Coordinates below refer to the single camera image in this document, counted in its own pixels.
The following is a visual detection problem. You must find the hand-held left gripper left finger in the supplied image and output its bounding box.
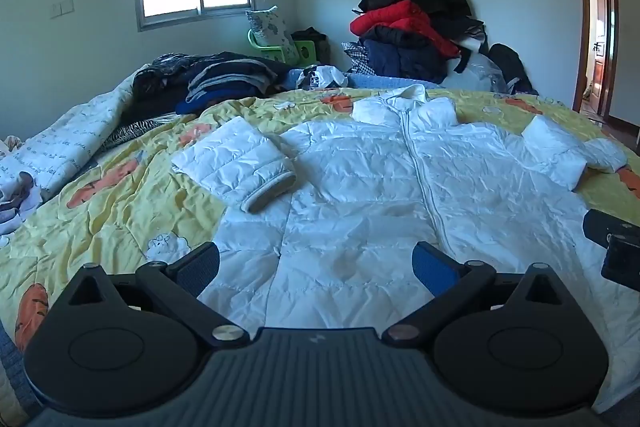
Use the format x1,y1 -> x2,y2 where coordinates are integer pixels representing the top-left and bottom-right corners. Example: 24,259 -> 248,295
65,242 -> 251,349

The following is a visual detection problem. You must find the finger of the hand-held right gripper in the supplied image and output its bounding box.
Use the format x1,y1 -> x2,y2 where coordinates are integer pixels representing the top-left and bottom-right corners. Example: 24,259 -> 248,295
582,208 -> 640,249

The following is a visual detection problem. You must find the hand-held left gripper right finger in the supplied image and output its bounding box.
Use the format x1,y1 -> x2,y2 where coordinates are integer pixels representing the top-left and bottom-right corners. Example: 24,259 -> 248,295
382,241 -> 568,349

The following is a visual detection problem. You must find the white down jacket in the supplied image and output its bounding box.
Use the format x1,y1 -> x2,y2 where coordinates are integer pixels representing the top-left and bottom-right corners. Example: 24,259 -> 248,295
171,84 -> 629,344

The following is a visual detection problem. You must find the dark striped clothes pile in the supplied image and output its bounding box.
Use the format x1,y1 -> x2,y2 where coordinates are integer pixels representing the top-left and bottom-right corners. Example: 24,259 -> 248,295
175,52 -> 301,115

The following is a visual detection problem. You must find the pale clothes heap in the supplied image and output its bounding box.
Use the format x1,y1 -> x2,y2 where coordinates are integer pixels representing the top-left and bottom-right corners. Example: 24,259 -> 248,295
0,134 -> 42,239

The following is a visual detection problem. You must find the yellow carrot print quilt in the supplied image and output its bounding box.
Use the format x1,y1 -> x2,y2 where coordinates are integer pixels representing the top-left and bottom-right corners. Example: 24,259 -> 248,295
0,86 -> 640,414

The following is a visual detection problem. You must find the zebra striped cloth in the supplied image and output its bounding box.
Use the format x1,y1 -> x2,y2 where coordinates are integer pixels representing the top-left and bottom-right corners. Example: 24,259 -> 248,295
100,117 -> 174,153

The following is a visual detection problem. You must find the black backpack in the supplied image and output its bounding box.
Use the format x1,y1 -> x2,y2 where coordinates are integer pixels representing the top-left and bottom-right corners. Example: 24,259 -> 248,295
487,43 -> 539,96

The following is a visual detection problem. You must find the white printed quilt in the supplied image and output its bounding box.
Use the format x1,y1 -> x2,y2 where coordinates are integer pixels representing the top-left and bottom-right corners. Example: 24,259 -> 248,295
0,64 -> 151,204

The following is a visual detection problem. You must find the clear plastic bag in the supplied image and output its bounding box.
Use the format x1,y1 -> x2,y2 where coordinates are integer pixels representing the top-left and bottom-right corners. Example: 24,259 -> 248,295
442,52 -> 509,93

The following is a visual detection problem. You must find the black patterned garment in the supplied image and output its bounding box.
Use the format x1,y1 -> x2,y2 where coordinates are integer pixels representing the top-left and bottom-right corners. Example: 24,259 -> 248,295
132,52 -> 201,108

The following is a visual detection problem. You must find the navy down jacket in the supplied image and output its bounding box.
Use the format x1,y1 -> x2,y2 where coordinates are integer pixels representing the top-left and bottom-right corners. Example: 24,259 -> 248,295
359,24 -> 451,84

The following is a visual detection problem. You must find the white and black plastic bag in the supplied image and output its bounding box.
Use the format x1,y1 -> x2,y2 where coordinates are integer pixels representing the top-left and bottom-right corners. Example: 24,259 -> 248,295
295,64 -> 349,90

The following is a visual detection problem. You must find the checkered cloth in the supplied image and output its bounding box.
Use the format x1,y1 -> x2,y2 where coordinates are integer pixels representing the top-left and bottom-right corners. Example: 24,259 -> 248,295
341,42 -> 374,76

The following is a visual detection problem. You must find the green plastic chair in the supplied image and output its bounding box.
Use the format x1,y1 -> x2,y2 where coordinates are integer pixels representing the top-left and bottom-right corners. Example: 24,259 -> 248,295
247,28 -> 317,68

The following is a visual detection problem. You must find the floral print pillow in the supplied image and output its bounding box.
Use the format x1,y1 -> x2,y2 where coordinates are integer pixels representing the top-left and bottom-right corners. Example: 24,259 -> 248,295
245,6 -> 299,60

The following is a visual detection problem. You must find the red down jacket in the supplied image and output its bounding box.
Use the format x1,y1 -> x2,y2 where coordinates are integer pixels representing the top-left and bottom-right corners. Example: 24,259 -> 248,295
349,0 -> 461,58

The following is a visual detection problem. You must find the narrow wooden door frame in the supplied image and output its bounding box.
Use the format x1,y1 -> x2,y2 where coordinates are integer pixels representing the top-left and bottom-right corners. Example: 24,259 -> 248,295
582,0 -> 621,118

